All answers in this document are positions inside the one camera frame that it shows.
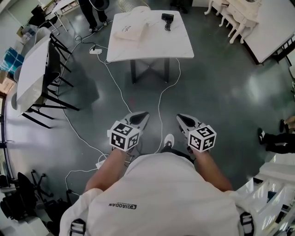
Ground long white cable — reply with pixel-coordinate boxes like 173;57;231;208
153;57;181;154
65;34;132;196

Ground white table thin black legs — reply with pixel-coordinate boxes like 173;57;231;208
15;33;80;129

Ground person's right forearm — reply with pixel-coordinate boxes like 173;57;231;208
194;149;234;192

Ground black strap buckle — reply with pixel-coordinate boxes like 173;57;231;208
70;218;87;236
239;211;255;236

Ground white carved-leg furniture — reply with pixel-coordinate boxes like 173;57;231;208
204;0;259;45

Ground white slatted furniture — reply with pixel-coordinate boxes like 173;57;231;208
236;161;295;236

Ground person's black trouser leg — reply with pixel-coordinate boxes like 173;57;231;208
160;146;192;162

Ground white marble table black legs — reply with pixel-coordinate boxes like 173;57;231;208
106;10;195;85

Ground person's white t-shirt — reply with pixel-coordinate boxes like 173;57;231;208
59;152;243;236

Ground large white flat board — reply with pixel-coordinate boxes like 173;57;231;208
243;0;295;65

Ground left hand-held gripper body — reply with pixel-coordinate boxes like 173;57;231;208
107;111;150;153

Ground cardboard box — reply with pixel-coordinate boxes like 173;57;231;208
0;71;16;93

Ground person's left forearm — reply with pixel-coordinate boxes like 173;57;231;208
84;147;130;195

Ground white shell chair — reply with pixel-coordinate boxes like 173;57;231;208
34;26;52;45

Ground person's white shoe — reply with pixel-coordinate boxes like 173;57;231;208
164;134;175;148

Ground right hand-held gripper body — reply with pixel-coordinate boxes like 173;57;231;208
176;113;218;153

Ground black hair dryer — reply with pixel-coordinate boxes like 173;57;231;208
161;13;174;32

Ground black office chair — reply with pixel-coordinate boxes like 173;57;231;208
0;170;54;223

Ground blue plastic-wrapped package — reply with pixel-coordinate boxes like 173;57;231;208
0;47;25;72

